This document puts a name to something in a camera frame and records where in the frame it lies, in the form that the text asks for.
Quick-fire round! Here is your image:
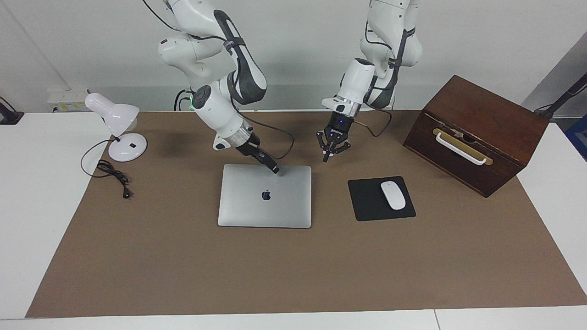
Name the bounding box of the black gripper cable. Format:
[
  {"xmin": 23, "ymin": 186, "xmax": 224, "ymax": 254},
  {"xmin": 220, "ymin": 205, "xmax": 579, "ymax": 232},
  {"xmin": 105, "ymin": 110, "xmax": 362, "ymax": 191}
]
[
  {"xmin": 353, "ymin": 108, "xmax": 393, "ymax": 138},
  {"xmin": 232, "ymin": 108, "xmax": 295, "ymax": 161}
]

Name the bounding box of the silver grey laptop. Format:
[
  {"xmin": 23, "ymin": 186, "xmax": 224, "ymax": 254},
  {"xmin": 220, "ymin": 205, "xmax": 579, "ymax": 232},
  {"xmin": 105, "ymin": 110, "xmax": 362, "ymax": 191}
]
[{"xmin": 217, "ymin": 164, "xmax": 312, "ymax": 229}]

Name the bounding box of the black camera stand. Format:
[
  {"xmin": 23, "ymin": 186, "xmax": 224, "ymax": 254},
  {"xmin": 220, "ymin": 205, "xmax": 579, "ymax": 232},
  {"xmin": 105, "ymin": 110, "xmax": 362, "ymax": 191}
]
[
  {"xmin": 0, "ymin": 97, "xmax": 24, "ymax": 125},
  {"xmin": 533, "ymin": 72, "xmax": 587, "ymax": 121}
]

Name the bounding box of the white desk lamp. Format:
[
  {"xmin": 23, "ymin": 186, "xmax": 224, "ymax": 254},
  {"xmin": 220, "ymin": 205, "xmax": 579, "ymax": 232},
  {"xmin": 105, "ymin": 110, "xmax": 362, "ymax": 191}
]
[{"xmin": 84, "ymin": 93, "xmax": 148, "ymax": 163}]

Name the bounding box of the white power strip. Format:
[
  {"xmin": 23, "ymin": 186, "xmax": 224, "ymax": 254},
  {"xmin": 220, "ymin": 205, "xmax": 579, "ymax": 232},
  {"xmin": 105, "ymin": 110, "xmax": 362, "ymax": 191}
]
[{"xmin": 47, "ymin": 89, "xmax": 90, "ymax": 113}]

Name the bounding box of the white computer mouse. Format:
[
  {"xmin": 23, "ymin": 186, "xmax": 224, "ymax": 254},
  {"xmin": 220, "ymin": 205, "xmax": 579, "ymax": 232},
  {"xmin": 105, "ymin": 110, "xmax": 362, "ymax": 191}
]
[{"xmin": 381, "ymin": 181, "xmax": 407, "ymax": 211}]

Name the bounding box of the brass handle plate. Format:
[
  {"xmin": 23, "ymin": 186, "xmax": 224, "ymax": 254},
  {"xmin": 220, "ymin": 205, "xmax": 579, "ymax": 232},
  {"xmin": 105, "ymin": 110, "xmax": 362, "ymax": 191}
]
[{"xmin": 432, "ymin": 128, "xmax": 494, "ymax": 166}]

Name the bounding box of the blue plastic object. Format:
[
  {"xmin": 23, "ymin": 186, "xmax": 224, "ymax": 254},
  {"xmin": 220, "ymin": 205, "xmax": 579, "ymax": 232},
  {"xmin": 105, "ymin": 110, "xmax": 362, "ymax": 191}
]
[{"xmin": 564, "ymin": 115, "xmax": 587, "ymax": 161}]

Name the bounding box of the black mouse pad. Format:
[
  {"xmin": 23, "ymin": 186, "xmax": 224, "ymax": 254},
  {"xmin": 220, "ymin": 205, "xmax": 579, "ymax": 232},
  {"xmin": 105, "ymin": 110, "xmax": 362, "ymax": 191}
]
[{"xmin": 347, "ymin": 176, "xmax": 416, "ymax": 222}]

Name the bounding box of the brown table mat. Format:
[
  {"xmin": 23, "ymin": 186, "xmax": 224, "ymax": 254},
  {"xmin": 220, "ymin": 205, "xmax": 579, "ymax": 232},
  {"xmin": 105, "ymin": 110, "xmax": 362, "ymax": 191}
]
[{"xmin": 25, "ymin": 110, "xmax": 587, "ymax": 318}]

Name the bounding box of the white box handle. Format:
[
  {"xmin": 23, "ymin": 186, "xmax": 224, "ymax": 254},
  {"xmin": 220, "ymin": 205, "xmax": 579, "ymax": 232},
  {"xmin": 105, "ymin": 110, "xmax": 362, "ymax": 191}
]
[{"xmin": 435, "ymin": 132, "xmax": 487, "ymax": 165}]

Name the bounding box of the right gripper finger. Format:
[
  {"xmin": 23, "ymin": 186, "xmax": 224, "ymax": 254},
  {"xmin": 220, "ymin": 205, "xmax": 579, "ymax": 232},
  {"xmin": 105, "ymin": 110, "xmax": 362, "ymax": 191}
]
[
  {"xmin": 255, "ymin": 156, "xmax": 277, "ymax": 175},
  {"xmin": 260, "ymin": 150, "xmax": 280, "ymax": 172}
]

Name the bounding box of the dark brown wooden box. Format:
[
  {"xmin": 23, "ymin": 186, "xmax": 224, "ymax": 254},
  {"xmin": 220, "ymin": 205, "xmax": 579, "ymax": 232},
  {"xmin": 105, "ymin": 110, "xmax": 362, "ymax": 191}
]
[{"xmin": 403, "ymin": 75, "xmax": 550, "ymax": 198}]

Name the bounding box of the black lamp power cord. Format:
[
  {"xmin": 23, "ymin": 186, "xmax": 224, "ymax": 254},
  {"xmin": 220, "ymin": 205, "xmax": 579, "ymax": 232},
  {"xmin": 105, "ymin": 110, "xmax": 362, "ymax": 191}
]
[{"xmin": 80, "ymin": 139, "xmax": 132, "ymax": 200}]

